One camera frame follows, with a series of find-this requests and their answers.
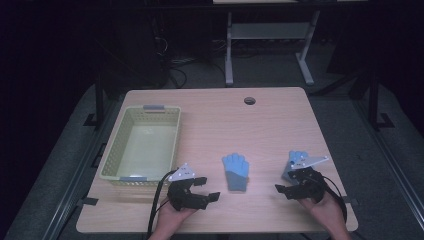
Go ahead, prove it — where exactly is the bundle of floor cables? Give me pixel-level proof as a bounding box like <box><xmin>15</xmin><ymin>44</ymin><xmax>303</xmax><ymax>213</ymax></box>
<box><xmin>151</xmin><ymin>19</ymin><xmax>228</xmax><ymax>88</ymax></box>

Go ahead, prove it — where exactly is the aluminium rail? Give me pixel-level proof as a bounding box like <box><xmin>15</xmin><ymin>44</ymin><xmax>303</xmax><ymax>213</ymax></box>
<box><xmin>353</xmin><ymin>99</ymin><xmax>424</xmax><ymax>231</ymax></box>
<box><xmin>41</xmin><ymin>99</ymin><xmax>123</xmax><ymax>240</ymax></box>

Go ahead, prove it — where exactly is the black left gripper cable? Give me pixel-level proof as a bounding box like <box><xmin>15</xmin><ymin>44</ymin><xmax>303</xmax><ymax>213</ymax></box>
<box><xmin>146</xmin><ymin>169</ymin><xmax>179</xmax><ymax>240</ymax></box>

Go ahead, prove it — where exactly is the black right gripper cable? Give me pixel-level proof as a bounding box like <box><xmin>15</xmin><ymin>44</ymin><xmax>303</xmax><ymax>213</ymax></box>
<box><xmin>313</xmin><ymin>174</ymin><xmax>348</xmax><ymax>224</ymax></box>

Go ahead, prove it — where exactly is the person's right hand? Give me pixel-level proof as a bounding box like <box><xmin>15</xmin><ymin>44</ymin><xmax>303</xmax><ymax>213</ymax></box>
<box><xmin>297</xmin><ymin>191</ymin><xmax>350</xmax><ymax>235</ymax></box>

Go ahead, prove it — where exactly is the white metal table frame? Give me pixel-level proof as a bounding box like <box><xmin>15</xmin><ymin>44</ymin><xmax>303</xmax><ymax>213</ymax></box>
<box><xmin>224</xmin><ymin>9</ymin><xmax>321</xmax><ymax>87</ymax></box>

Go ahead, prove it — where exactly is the person's left hand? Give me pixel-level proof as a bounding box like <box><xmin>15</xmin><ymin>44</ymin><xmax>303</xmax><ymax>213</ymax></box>
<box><xmin>148</xmin><ymin>198</ymin><xmax>198</xmax><ymax>240</ymax></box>

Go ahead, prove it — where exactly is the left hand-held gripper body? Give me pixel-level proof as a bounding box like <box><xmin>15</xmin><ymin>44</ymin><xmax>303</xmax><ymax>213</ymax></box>
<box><xmin>166</xmin><ymin>162</ymin><xmax>209</xmax><ymax>212</ymax></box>

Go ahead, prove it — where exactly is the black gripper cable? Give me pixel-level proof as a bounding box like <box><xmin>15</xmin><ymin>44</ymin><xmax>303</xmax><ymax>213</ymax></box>
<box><xmin>146</xmin><ymin>169</ymin><xmax>179</xmax><ymax>240</ymax></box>
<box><xmin>313</xmin><ymin>174</ymin><xmax>348</xmax><ymax>224</ymax></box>

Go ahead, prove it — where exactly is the black metal stand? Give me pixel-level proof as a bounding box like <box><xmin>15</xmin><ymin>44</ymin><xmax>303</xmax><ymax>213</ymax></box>
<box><xmin>368</xmin><ymin>71</ymin><xmax>395</xmax><ymax>131</ymax></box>
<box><xmin>83</xmin><ymin>74</ymin><xmax>105</xmax><ymax>128</ymax></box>

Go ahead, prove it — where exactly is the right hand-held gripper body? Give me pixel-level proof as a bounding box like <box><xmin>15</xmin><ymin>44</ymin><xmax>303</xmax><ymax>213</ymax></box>
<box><xmin>287</xmin><ymin>155</ymin><xmax>330</xmax><ymax>204</ymax></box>

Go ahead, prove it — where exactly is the blue knit glove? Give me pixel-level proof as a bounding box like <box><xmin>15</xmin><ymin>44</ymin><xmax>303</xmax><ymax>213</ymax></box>
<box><xmin>281</xmin><ymin>150</ymin><xmax>309</xmax><ymax>185</ymax></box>
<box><xmin>221</xmin><ymin>152</ymin><xmax>250</xmax><ymax>193</ymax></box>

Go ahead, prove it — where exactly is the pale yellow plastic basket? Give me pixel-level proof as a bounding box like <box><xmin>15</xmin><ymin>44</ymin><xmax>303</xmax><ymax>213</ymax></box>
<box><xmin>98</xmin><ymin>104</ymin><xmax>183</xmax><ymax>187</ymax></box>

